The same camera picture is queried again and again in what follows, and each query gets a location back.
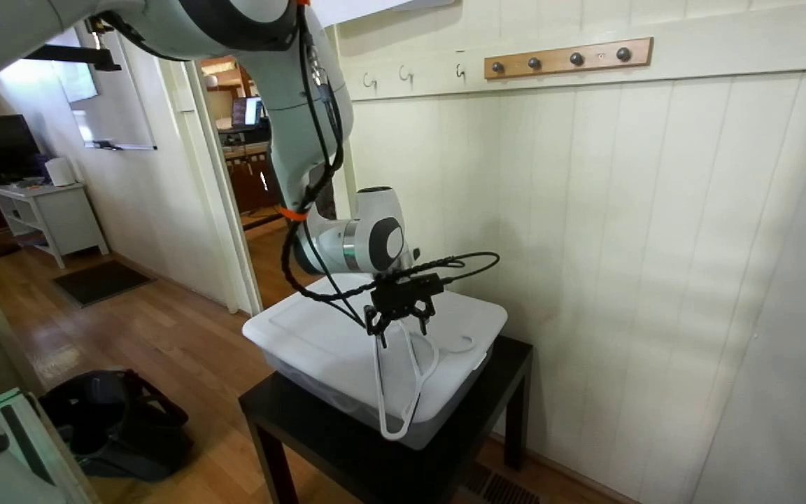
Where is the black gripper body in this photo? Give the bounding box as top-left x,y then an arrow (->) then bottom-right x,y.
366,276 -> 439,321

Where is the white plastic clothes hanger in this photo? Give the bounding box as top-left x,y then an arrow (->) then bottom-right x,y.
370,320 -> 446,444

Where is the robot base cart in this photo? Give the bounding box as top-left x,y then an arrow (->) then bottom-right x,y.
0,385 -> 97,504

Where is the white plastic storage bin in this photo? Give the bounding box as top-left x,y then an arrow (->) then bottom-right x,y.
242,272 -> 510,453

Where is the black side table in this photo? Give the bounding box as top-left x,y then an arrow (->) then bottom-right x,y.
235,334 -> 534,504

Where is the black bag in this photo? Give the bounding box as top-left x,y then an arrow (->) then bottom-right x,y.
36,366 -> 197,483

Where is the dark door mat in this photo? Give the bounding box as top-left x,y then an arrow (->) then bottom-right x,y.
51,258 -> 153,310

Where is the wooden peg rack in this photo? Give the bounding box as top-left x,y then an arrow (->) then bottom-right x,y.
482,35 -> 657,84

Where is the white board panel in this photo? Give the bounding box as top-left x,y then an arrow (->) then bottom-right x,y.
72,51 -> 159,153

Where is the small white dresser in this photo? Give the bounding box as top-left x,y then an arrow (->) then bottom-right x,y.
0,180 -> 113,272

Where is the white box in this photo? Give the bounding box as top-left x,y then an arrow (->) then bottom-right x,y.
41,153 -> 83,191

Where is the black monitor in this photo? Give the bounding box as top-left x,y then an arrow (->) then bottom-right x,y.
0,111 -> 47,191

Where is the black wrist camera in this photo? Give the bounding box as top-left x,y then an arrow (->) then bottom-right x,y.
398,268 -> 447,294

